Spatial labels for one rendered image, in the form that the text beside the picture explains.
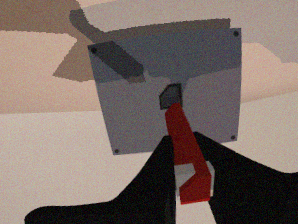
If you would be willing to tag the dark red peg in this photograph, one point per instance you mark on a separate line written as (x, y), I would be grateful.
(194, 175)

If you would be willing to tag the grey sloped panel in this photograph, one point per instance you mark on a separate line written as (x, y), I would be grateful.
(137, 80)

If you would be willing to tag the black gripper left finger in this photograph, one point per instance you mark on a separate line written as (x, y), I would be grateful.
(149, 199)

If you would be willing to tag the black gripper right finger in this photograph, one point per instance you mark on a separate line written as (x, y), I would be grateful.
(246, 192)

